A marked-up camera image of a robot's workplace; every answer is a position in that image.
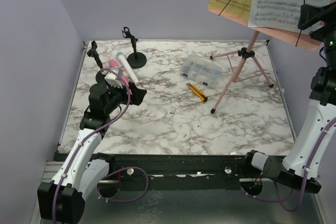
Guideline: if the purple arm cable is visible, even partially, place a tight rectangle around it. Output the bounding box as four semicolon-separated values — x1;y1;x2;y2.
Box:
272;118;336;212
52;68;149;224

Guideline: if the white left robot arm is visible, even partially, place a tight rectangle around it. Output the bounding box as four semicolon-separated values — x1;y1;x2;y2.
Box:
37;82;147;223

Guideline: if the pink music stand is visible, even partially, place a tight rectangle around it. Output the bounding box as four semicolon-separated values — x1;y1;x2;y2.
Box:
207;6;325;114

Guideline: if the black round-base mic stand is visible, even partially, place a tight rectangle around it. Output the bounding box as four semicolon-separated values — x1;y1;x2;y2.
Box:
122;27;147;69

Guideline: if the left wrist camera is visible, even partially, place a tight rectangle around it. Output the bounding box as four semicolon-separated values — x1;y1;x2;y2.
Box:
102;68;123;88

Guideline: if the clear plastic organizer box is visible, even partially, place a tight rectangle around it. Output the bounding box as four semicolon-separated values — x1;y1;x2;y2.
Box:
180;56;222;87

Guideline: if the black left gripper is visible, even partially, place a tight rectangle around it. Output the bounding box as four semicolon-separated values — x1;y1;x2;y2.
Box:
104;81;146;115

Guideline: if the white toy microphone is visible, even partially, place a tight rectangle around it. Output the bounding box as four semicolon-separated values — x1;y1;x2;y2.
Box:
117;52;139;84

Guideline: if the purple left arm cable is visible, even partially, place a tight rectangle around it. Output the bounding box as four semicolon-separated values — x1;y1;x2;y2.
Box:
52;68;149;224

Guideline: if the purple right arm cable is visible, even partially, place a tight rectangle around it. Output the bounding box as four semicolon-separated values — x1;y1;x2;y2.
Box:
272;118;336;212

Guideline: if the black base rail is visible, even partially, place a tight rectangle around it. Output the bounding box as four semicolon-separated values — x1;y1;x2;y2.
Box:
91;153;264;195

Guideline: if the pink toy microphone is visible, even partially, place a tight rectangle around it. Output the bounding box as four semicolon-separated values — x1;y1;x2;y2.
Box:
109;59;129;85

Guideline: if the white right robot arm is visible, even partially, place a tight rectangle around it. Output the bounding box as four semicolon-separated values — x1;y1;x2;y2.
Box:
241;3;335;194

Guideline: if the yellow utility knife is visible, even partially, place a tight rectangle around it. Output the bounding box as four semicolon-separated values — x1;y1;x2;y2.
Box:
186;83;208;103

